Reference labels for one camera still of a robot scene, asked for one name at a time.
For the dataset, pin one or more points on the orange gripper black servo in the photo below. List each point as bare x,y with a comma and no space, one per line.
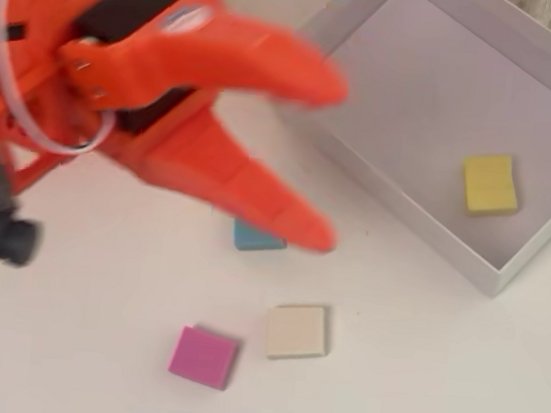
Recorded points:
198,152

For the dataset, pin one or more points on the plain orange gripper finger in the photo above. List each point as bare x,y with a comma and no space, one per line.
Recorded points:
238,183

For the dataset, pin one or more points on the yellow foam cuboid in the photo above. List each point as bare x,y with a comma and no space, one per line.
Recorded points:
490,185

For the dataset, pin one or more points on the blue foam cuboid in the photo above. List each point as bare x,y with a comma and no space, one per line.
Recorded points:
252,242

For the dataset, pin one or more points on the cream foam cuboid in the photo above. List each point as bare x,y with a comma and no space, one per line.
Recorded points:
295,333

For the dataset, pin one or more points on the pink foam cuboid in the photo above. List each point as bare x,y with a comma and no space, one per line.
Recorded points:
202,358

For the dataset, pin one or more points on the white cardboard bin box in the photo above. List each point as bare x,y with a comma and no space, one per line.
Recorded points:
438,85

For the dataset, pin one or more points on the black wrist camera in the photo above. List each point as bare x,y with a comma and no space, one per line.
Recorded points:
4,234

